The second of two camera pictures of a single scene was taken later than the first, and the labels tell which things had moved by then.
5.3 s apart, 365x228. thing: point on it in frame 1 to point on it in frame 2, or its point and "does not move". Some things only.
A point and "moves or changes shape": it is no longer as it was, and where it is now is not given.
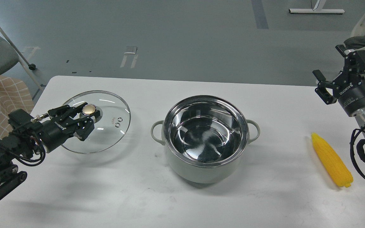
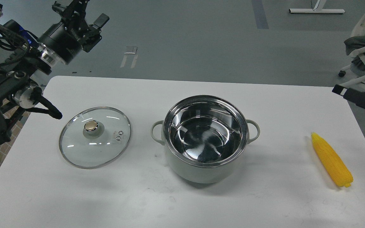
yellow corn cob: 332,162 does not move
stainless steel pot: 205,137 does not move
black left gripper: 56,130 to 65,41
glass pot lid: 110,128 moves or changes shape
